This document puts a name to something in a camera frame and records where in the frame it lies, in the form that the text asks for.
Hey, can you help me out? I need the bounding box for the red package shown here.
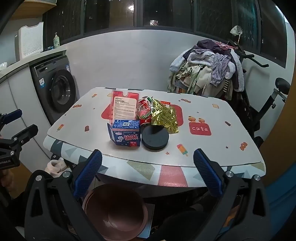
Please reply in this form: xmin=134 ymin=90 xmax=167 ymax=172
xmin=109 ymin=90 xmax=139 ymax=121

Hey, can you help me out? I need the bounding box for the white cabinet counter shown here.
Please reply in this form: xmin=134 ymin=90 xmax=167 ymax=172
xmin=0 ymin=45 xmax=67 ymax=167

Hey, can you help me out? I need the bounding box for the wooden wall cabinet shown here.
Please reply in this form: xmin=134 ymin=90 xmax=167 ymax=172
xmin=10 ymin=0 xmax=58 ymax=20

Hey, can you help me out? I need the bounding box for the black round lid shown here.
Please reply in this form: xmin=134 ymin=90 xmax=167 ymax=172
xmin=142 ymin=125 xmax=170 ymax=151

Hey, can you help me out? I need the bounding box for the blue fabric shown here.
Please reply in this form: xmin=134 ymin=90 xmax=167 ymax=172
xmin=266 ymin=185 xmax=296 ymax=223

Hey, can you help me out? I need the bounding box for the grey washing machine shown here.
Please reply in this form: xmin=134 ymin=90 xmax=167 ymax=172
xmin=30 ymin=55 xmax=77 ymax=126

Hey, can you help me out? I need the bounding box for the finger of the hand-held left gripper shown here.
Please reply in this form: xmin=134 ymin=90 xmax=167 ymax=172
xmin=0 ymin=109 xmax=23 ymax=132
xmin=0 ymin=124 xmax=38 ymax=153

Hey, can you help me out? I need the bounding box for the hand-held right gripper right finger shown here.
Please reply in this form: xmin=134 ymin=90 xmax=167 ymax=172
xmin=193 ymin=148 xmax=272 ymax=241

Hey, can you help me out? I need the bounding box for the white booklet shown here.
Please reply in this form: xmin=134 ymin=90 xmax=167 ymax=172
xmin=143 ymin=204 xmax=155 ymax=239

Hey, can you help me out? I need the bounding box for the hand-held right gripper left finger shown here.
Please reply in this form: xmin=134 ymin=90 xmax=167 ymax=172
xmin=24 ymin=149 xmax=103 ymax=241

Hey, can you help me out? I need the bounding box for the black exercise bike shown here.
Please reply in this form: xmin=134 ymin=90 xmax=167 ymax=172
xmin=228 ymin=25 xmax=292 ymax=149

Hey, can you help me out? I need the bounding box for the dark window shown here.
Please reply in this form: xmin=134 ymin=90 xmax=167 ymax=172
xmin=43 ymin=0 xmax=288 ymax=67

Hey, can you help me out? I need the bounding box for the cartoon print table mat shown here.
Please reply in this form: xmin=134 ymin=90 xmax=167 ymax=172
xmin=47 ymin=87 xmax=263 ymax=167

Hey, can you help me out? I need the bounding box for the person's left hand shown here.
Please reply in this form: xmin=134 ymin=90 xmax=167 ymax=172
xmin=0 ymin=170 xmax=15 ymax=194

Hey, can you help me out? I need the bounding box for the blue carton box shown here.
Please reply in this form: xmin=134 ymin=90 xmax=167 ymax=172
xmin=107 ymin=119 xmax=142 ymax=147

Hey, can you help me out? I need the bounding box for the brown plastic trash bin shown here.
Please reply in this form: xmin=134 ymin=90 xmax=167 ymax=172
xmin=83 ymin=183 xmax=148 ymax=241

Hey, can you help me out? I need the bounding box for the beige fluffy slipper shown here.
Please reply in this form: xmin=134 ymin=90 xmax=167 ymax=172
xmin=47 ymin=159 xmax=66 ymax=174

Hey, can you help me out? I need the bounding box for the red snack wrapper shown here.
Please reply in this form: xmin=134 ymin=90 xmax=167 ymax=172
xmin=136 ymin=97 xmax=154 ymax=120

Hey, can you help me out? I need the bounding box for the pile of clothes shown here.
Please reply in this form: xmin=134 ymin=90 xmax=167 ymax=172
xmin=167 ymin=39 xmax=245 ymax=98

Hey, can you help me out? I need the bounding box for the white laundry basket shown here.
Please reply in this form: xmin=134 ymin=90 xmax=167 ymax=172
xmin=15 ymin=22 xmax=44 ymax=62

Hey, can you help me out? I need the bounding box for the gold foil wrapper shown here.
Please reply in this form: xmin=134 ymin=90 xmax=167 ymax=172
xmin=150 ymin=98 xmax=179 ymax=134

